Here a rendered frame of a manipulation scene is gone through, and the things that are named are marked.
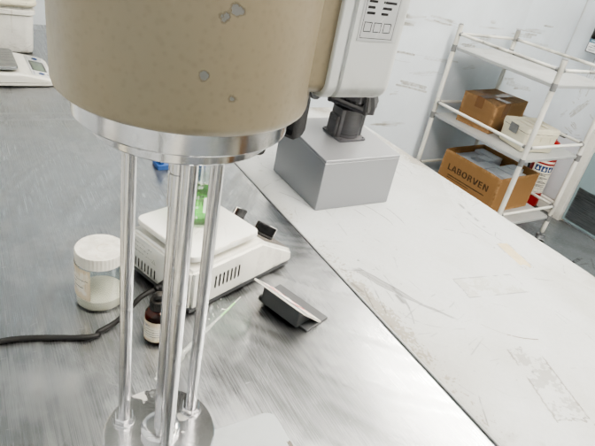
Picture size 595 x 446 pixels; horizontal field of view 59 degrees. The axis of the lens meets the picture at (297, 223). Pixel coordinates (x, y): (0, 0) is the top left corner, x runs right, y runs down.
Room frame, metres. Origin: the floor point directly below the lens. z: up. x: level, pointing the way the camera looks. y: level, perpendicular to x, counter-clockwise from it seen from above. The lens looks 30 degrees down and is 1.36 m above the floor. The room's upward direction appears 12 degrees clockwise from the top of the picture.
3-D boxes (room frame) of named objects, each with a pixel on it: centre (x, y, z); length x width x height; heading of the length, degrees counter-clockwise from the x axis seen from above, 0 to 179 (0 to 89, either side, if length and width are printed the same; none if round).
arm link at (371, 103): (0.99, -0.06, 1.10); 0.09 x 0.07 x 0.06; 65
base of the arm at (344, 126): (1.00, -0.05, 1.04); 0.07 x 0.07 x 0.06; 38
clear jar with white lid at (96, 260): (0.51, 0.23, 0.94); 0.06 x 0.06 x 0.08
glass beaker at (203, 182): (0.61, 0.14, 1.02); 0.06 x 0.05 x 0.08; 76
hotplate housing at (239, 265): (0.62, 0.11, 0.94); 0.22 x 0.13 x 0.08; 145
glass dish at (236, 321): (0.52, 0.06, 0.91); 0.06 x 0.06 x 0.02
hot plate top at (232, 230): (0.60, 0.13, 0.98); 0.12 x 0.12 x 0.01; 55
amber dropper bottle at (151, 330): (0.46, 0.14, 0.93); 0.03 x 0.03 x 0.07
